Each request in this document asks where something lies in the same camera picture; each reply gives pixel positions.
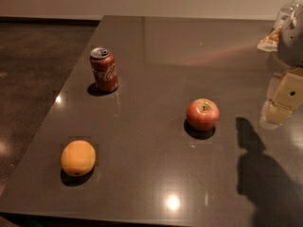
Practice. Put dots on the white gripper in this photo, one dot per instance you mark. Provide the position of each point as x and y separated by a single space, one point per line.
292 46

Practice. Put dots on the red apple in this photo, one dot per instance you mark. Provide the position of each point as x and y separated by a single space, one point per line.
202 114

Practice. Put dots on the red coca-cola can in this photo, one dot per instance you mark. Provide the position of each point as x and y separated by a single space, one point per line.
104 69

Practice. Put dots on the orange fruit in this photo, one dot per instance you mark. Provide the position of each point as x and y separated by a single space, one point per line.
78 158

